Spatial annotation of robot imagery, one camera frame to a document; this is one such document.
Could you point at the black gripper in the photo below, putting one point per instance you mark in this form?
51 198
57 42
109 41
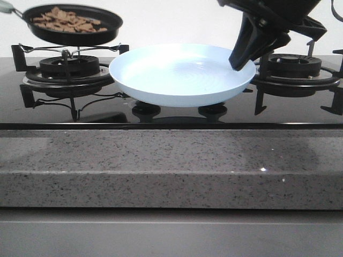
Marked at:
256 38

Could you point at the light blue plate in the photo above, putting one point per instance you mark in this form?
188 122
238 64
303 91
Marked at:
180 75

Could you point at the black frying pan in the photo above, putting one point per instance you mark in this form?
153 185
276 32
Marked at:
110 20

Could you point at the brown meat pieces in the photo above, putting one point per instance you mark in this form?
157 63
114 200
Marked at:
67 21

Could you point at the right black gas burner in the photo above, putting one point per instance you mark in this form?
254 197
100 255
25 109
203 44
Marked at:
293 66

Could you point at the black gas burner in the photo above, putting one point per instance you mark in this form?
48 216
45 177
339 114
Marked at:
293 66
79 67

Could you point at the right black pan support grate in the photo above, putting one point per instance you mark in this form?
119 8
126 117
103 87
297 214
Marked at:
328 79

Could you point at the black pan support grate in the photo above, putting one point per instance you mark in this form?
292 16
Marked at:
328 79
68 88

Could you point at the right silver stove knob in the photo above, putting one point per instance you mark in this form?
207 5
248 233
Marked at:
219 107

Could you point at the silver stove knob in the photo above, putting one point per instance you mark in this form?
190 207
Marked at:
142 106
219 107

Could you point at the left silver stove knob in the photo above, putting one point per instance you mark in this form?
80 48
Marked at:
142 106

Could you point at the black glass gas cooktop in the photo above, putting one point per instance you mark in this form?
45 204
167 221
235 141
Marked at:
108 110

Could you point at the left black gas burner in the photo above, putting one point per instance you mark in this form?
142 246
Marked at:
79 67

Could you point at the left black pan support grate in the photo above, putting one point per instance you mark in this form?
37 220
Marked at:
68 88

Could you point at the grey cabinet front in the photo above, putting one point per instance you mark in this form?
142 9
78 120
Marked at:
166 232

